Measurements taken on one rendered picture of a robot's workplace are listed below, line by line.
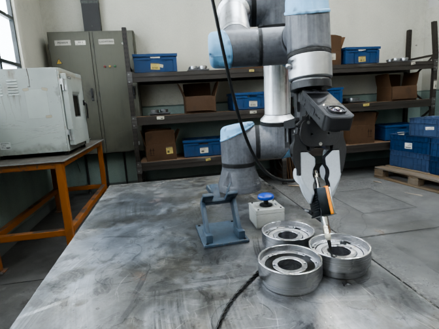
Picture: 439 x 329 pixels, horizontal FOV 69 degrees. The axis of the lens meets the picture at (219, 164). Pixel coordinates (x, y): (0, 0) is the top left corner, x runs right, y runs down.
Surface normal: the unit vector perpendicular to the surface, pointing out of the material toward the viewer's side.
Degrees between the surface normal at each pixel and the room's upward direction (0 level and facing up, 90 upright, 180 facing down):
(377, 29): 90
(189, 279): 0
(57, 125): 90
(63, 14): 90
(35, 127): 90
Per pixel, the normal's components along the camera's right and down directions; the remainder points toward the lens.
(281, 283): -0.42, 0.19
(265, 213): 0.17, 0.18
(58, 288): -0.06, -0.98
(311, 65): -0.18, 0.06
